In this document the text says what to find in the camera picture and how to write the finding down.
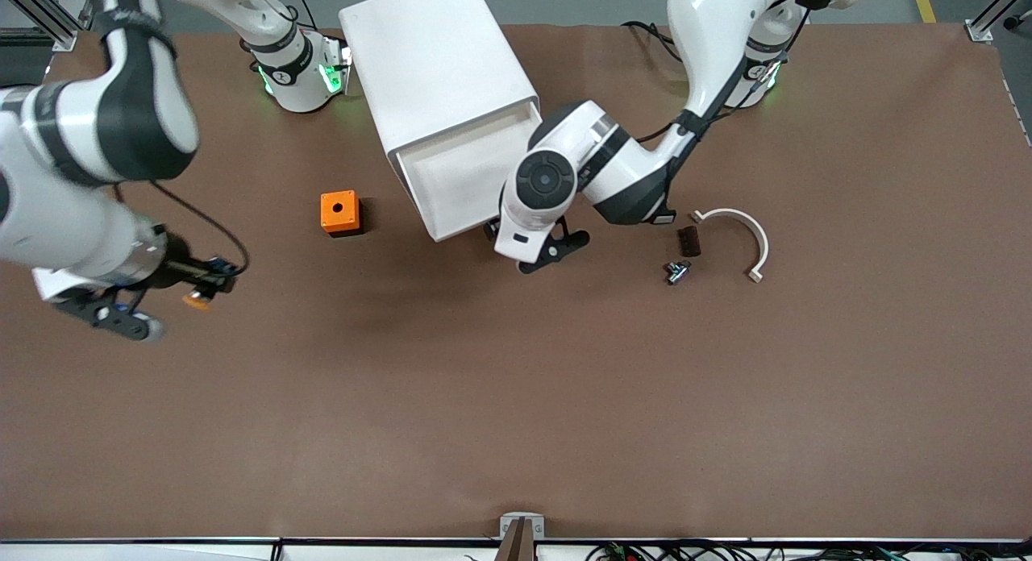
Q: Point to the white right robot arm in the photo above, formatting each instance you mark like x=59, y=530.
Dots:
x=81, y=126

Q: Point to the orange button enclosure box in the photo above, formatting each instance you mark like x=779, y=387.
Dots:
x=339, y=210

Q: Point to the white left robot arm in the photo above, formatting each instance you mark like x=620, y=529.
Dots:
x=709, y=29

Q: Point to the grey metal table bracket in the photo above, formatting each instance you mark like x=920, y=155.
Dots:
x=522, y=519

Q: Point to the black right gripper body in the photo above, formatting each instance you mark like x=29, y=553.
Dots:
x=179, y=270

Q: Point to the orange push button switch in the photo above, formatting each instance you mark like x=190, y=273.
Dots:
x=196, y=301

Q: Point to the aluminium frame profile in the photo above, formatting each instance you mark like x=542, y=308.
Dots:
x=48, y=21
x=978, y=31

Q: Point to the dark brown terminal block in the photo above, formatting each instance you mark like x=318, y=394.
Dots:
x=689, y=241

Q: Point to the white curved plastic bracket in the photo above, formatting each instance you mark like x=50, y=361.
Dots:
x=758, y=238

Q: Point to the white drawer cabinet housing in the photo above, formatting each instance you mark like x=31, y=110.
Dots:
x=435, y=53

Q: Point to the brown tapered post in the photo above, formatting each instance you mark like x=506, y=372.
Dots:
x=516, y=545

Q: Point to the small silver metal fitting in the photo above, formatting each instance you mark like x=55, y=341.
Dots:
x=677, y=272

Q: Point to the white plastic drawer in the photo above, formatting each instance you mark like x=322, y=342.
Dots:
x=476, y=166

